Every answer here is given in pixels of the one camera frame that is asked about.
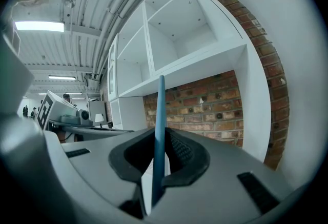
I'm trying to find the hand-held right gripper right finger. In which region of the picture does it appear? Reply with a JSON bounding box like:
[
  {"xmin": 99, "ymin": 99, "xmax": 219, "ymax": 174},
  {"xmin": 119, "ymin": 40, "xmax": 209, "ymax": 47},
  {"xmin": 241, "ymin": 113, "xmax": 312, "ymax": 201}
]
[{"xmin": 153, "ymin": 127, "xmax": 293, "ymax": 221}]

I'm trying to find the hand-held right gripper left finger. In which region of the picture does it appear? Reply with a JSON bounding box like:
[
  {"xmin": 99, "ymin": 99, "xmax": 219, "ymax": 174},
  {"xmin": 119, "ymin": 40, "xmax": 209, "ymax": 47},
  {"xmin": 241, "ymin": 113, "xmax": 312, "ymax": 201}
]
[{"xmin": 61, "ymin": 127, "xmax": 156, "ymax": 217}]

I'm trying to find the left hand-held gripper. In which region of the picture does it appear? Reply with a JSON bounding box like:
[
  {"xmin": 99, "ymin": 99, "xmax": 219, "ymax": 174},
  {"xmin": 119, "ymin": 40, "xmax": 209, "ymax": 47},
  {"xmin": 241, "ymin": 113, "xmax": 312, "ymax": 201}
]
[{"xmin": 37, "ymin": 90, "xmax": 134, "ymax": 140}]

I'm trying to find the blue book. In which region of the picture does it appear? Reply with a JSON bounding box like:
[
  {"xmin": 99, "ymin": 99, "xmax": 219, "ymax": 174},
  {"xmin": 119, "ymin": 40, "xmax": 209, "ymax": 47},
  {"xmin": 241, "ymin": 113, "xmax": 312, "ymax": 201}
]
[{"xmin": 150, "ymin": 75, "xmax": 168, "ymax": 209}]

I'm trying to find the white table lamp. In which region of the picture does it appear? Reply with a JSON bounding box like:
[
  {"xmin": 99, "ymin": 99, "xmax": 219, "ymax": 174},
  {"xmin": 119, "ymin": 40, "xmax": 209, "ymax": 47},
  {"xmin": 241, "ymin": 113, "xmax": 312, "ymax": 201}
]
[{"xmin": 94, "ymin": 113, "xmax": 105, "ymax": 128}]

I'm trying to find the ribbed glass cabinet door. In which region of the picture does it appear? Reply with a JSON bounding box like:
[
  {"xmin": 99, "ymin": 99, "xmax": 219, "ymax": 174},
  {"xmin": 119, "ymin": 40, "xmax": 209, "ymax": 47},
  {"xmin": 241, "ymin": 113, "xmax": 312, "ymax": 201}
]
[{"xmin": 107, "ymin": 33, "xmax": 120, "ymax": 102}]

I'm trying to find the white ceiling pipe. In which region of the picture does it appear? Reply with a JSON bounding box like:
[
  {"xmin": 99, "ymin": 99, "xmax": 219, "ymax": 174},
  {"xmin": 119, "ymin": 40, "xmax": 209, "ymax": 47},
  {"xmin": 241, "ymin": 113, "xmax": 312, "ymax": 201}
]
[
  {"xmin": 91, "ymin": 0, "xmax": 170, "ymax": 76},
  {"xmin": 98, "ymin": 0, "xmax": 181, "ymax": 77}
]

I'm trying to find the white wall shelf unit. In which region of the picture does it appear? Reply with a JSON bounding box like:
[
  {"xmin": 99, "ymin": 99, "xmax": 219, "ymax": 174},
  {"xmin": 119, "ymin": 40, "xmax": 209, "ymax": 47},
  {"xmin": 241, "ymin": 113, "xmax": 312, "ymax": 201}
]
[{"xmin": 106, "ymin": 0, "xmax": 272, "ymax": 165}]

